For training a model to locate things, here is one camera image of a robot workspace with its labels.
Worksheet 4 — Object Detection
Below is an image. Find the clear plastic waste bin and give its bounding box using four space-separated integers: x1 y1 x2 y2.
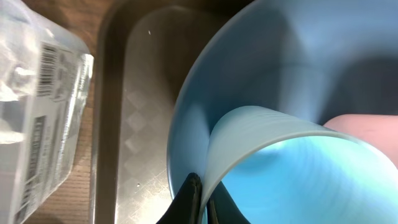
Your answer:
1 1 94 223

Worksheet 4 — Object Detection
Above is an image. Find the pink cup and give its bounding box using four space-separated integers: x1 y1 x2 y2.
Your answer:
324 114 397 167

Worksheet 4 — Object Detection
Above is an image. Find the brown serving tray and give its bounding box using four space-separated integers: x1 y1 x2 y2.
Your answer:
90 0 247 223

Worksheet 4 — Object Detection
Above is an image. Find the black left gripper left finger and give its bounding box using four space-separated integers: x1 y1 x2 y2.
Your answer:
157 172 202 224

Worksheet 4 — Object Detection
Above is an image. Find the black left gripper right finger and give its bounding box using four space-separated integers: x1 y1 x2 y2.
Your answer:
206 182 249 224

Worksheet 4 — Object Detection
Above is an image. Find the dark blue plate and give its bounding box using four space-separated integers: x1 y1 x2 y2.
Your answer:
167 0 397 195

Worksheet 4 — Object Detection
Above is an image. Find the light blue cup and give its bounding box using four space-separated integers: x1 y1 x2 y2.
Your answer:
201 106 397 223

